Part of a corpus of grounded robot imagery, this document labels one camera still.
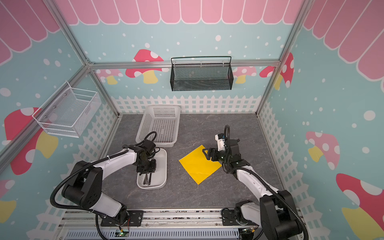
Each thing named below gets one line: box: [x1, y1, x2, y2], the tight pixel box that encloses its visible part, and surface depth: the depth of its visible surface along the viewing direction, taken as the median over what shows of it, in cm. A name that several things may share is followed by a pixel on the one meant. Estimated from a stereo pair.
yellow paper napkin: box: [178, 144, 222, 185], surface depth 94 cm
